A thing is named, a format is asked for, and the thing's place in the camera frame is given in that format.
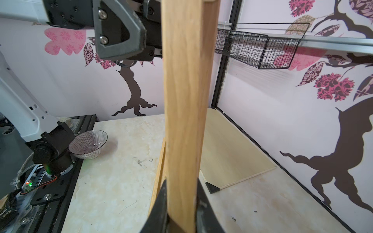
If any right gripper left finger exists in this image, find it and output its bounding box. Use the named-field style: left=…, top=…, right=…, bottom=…
left=140, top=180, right=169, bottom=233

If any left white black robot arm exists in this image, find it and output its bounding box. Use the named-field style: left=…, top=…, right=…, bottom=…
left=1, top=1, right=162, bottom=174

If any small circuit board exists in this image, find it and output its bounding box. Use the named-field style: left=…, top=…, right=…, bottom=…
left=19, top=176, right=58, bottom=196

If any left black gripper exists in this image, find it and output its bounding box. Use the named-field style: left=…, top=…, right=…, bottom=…
left=43, top=1, right=162, bottom=60

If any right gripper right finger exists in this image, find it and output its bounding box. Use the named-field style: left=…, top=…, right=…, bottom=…
left=196, top=180, right=224, bottom=233

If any horizontal aluminium bar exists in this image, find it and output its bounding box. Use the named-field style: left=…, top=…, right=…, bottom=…
left=215, top=22, right=373, bottom=55

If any small wooden easel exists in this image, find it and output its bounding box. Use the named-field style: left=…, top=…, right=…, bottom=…
left=161, top=1, right=220, bottom=233

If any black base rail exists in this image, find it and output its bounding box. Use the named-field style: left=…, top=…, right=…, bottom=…
left=0, top=114, right=98, bottom=233

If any light wooden canvas board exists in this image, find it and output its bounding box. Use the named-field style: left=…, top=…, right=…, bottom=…
left=200, top=108, right=276, bottom=194

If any black wire basket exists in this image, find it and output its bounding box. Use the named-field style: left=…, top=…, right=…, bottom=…
left=215, top=22, right=310, bottom=70

